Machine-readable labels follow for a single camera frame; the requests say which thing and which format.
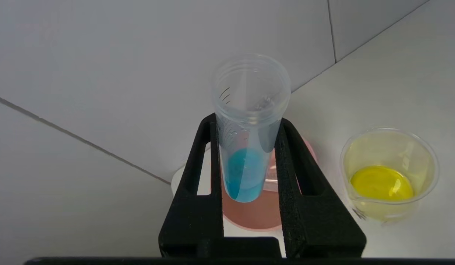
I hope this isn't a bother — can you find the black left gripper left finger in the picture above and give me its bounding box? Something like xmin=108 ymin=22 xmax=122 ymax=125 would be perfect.
xmin=158 ymin=113 xmax=224 ymax=258

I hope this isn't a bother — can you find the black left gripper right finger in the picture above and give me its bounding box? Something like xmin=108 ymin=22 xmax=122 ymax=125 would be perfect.
xmin=274 ymin=118 xmax=367 ymax=258

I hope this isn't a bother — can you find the clear graduated plastic test tube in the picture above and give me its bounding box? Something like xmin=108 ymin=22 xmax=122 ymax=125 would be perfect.
xmin=262 ymin=165 xmax=283 ymax=192
xmin=212 ymin=54 xmax=291 ymax=203

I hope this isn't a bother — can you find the clear glass beaker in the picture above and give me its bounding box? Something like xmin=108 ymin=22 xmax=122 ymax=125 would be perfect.
xmin=340 ymin=128 xmax=440 ymax=223

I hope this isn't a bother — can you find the pink bowl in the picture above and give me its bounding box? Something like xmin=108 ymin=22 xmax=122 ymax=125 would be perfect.
xmin=209 ymin=136 xmax=318 ymax=232

